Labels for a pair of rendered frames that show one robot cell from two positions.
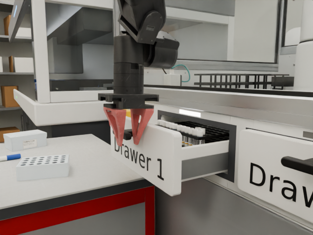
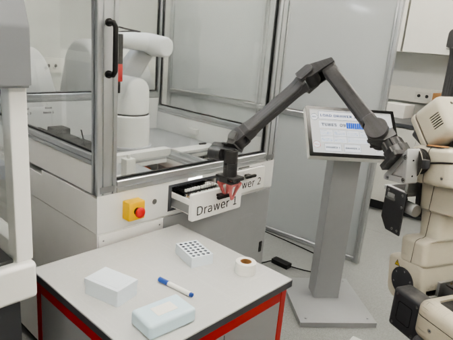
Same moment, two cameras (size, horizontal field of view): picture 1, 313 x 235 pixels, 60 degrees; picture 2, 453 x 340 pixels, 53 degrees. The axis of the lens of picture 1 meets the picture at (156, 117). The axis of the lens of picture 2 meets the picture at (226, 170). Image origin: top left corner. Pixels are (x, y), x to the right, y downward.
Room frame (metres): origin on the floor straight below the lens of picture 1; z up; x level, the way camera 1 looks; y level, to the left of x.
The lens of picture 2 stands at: (1.07, 1.71, 1.50)
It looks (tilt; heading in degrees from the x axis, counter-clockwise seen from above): 16 degrees down; 252
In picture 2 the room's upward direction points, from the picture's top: 5 degrees clockwise
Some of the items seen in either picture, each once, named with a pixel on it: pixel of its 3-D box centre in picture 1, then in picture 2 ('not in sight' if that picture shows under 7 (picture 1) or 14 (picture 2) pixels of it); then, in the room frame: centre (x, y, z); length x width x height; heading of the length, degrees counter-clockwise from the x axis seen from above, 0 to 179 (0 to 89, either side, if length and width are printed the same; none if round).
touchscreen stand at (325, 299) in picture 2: not in sight; (336, 227); (-0.34, -0.45, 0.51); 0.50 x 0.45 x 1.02; 79
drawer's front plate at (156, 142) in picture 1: (138, 146); (216, 201); (0.56, 0.04, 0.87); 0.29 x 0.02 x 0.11; 30
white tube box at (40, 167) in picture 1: (44, 166); (193, 253); (0.71, 0.30, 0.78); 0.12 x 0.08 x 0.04; 105
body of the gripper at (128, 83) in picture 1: (128, 84); (230, 171); (0.52, 0.05, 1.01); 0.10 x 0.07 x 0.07; 121
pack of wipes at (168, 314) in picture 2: not in sight; (164, 315); (0.87, 0.66, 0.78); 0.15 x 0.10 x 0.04; 26
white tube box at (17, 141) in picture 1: (25, 139); (110, 286); (1.00, 0.49, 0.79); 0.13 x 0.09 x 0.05; 134
